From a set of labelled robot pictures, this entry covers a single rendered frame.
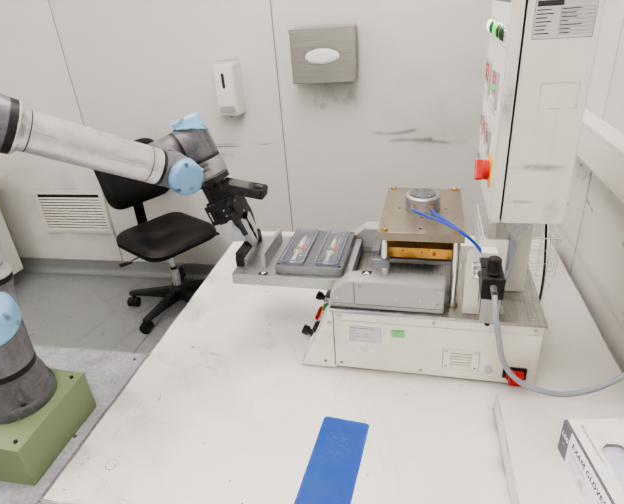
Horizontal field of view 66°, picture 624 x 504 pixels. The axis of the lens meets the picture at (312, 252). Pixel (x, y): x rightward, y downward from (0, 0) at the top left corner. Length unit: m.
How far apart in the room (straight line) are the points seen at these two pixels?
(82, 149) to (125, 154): 0.08
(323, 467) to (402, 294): 0.39
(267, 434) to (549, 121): 0.81
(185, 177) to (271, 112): 1.68
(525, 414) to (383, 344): 0.32
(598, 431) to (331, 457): 0.48
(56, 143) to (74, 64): 2.17
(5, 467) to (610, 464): 1.09
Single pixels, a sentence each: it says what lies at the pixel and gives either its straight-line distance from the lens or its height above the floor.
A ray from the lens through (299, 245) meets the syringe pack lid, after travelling 1.22.
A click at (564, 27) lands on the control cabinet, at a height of 1.49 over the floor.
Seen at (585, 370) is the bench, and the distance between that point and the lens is 1.31.
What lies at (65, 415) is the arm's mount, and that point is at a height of 0.81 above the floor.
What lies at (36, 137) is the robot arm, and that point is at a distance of 0.96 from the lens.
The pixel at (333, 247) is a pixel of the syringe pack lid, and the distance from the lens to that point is 1.20.
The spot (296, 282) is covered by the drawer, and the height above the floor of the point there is 0.96.
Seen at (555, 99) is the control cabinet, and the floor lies 1.38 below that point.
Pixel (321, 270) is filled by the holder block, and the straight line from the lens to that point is 1.14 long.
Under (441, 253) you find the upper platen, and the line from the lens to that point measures 1.08.
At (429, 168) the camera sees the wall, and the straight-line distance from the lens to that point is 2.65.
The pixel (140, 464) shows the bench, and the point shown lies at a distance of 1.11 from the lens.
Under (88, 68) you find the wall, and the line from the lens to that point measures 3.08.
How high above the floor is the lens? 1.55
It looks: 27 degrees down
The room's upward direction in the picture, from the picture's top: 4 degrees counter-clockwise
